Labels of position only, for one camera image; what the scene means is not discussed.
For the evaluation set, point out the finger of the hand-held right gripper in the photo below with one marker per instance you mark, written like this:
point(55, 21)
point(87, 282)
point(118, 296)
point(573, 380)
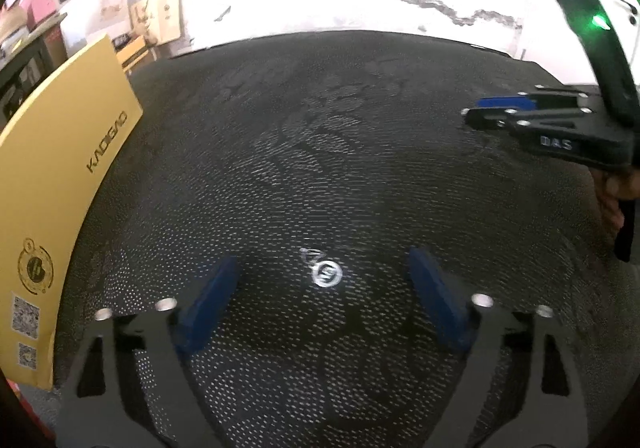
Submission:
point(492, 118)
point(505, 102)

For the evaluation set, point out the pink box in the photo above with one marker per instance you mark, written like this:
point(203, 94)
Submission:
point(41, 5)

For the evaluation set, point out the black desk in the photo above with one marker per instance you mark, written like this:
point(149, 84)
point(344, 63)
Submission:
point(30, 58)

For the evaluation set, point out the small silver round pendant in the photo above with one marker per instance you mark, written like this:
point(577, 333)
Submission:
point(326, 274)

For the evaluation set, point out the black patterned table mat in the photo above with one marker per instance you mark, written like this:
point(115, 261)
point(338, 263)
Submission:
point(325, 153)

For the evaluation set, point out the yellow stool with white legs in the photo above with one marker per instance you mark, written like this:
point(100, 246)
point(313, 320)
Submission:
point(134, 53)

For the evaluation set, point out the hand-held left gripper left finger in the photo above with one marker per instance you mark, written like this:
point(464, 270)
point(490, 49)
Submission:
point(210, 298)

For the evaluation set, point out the light wooden box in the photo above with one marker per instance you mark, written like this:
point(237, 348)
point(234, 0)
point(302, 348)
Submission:
point(157, 18)

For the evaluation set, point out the white cardboard box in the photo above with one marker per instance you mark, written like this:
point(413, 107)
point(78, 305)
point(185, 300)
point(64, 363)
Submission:
point(114, 8)

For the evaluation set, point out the yellow cardboard box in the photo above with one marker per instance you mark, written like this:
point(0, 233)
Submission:
point(60, 178)

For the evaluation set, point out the person's right hand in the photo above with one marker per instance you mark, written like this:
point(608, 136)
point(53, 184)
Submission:
point(607, 198)

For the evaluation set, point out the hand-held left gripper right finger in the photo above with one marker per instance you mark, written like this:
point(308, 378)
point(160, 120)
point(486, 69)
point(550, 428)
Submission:
point(440, 298)

